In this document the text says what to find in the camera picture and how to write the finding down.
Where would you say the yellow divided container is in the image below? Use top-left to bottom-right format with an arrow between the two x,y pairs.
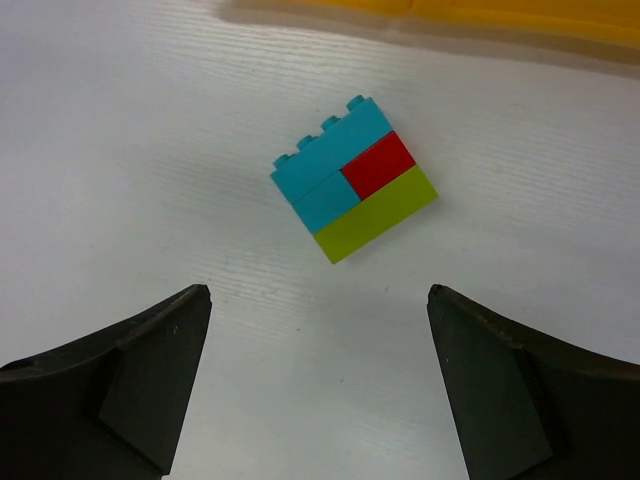
219,1 -> 639,65

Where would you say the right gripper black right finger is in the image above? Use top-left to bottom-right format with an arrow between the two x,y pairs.
427,285 -> 639,479

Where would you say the multicolor lego block assembly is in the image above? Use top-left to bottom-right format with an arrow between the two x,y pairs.
271,95 -> 439,264

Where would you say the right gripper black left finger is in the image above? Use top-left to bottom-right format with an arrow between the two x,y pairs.
1,284 -> 212,479

